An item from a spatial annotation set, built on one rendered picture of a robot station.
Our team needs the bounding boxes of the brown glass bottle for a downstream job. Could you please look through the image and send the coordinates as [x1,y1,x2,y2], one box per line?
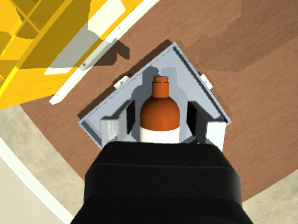
[140,76,180,143]

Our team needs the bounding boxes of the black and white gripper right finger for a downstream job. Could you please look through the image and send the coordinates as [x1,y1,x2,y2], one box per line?
[186,101,226,152]

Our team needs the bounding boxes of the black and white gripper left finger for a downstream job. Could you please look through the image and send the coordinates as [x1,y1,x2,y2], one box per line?
[100,100,135,149]

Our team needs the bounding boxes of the yellow plastic crate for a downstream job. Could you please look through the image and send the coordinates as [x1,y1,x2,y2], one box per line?
[0,0,144,110]

